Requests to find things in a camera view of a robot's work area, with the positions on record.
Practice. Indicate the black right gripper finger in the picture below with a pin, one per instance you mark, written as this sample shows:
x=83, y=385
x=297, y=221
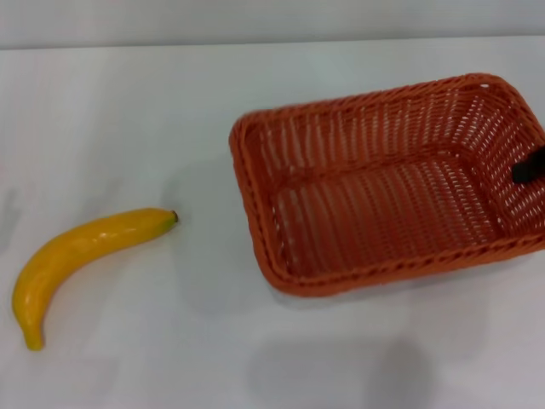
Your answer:
x=530, y=168

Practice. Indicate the orange woven plastic basket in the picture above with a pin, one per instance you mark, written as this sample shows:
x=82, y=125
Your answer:
x=374, y=204

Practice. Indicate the yellow plastic banana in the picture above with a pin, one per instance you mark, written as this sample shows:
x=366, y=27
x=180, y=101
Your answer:
x=76, y=249

